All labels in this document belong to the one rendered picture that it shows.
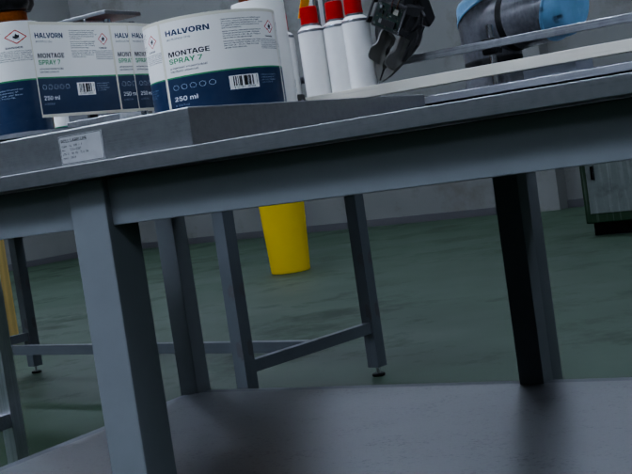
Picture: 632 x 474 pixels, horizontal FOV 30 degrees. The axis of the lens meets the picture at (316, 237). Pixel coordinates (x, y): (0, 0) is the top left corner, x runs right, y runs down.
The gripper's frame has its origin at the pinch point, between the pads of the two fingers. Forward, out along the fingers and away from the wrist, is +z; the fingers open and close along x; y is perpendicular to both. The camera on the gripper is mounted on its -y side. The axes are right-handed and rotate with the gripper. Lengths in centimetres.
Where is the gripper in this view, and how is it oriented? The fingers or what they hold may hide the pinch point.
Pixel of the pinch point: (385, 73)
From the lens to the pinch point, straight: 219.7
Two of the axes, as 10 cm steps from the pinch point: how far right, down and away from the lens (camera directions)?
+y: -5.1, 1.2, -8.5
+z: -3.0, 9.0, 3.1
